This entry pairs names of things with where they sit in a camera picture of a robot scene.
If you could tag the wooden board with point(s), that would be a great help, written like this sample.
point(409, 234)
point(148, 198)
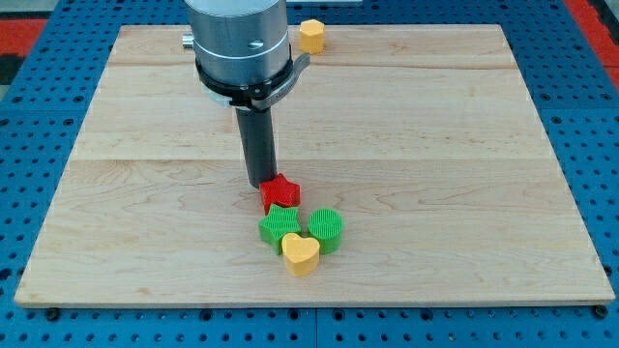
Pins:
point(424, 139)

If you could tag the green star block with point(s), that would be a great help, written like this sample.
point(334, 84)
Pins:
point(278, 222)

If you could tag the green circle block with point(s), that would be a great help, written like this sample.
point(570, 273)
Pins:
point(326, 225)

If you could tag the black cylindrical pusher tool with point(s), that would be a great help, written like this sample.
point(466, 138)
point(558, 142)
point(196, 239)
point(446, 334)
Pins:
point(256, 132)

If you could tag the red star block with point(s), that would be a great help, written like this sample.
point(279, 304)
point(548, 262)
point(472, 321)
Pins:
point(281, 192)

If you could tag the yellow hexagon block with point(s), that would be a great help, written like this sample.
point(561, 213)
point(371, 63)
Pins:
point(312, 36)

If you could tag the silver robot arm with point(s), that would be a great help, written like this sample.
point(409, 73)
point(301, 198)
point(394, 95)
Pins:
point(240, 42)

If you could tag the yellow heart block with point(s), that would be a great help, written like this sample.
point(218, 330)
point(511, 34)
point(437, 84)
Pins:
point(301, 255)

